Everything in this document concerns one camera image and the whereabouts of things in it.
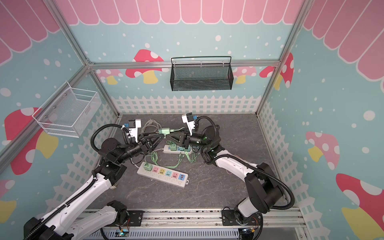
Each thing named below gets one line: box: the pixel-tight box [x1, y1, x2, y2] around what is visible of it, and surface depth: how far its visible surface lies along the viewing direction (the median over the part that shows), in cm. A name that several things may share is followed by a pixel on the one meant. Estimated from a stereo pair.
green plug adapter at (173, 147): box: [170, 144, 177, 151], surface depth 96 cm
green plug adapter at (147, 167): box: [143, 162, 153, 172], surface depth 87 cm
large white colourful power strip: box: [137, 161, 189, 188], surface depth 88 cm
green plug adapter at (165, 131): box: [159, 127, 170, 138], surface depth 64 cm
